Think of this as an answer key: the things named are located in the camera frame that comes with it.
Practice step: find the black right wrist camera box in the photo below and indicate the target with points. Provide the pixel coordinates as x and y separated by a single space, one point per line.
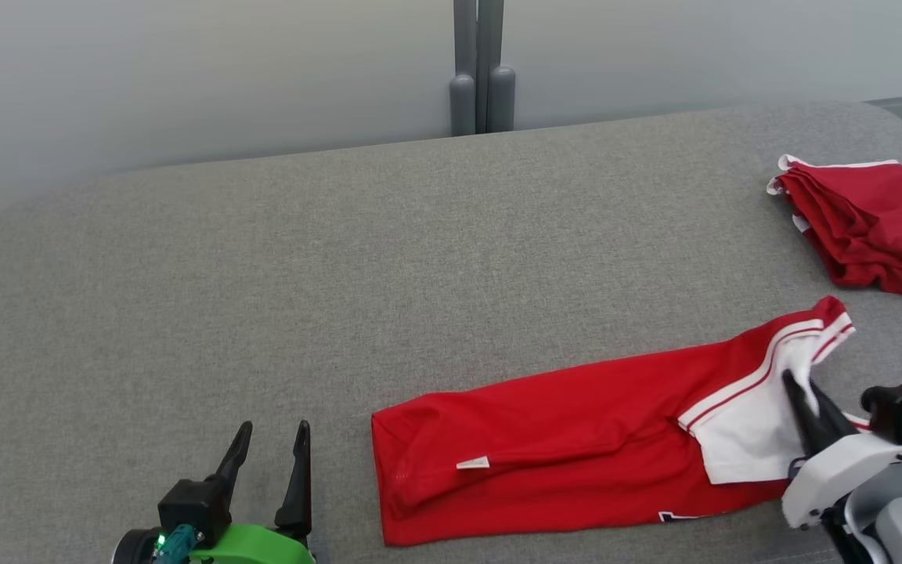
897 407

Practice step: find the red shorts with white trim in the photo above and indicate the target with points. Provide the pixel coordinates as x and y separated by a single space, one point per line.
874 227

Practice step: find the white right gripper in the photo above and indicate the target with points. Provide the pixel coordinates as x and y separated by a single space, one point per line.
835 470

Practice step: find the grey metal partition post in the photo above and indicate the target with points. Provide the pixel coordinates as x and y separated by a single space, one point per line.
482 70

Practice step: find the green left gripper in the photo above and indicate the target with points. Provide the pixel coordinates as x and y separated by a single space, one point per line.
255 544

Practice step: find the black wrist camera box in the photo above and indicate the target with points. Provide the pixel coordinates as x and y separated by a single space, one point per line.
897 407
193 509

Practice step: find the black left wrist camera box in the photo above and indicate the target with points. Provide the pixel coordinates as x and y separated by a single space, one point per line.
193 509

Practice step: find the red shirt with white sleeves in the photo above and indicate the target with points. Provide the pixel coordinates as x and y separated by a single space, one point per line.
561 446

